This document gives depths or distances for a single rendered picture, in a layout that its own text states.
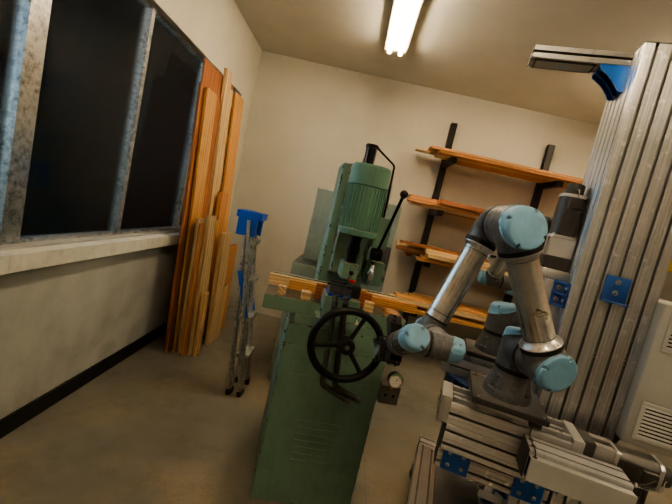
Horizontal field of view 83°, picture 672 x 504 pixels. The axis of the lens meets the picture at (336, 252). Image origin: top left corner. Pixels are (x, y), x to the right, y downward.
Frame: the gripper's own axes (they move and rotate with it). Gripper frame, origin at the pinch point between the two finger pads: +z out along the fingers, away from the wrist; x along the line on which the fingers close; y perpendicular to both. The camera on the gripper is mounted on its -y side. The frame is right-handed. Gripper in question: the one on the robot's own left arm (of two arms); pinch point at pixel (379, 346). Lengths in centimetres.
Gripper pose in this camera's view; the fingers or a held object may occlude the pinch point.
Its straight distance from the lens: 139.9
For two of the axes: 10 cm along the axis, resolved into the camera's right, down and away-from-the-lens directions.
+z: -1.9, 3.6, 9.1
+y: -1.9, 9.0, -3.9
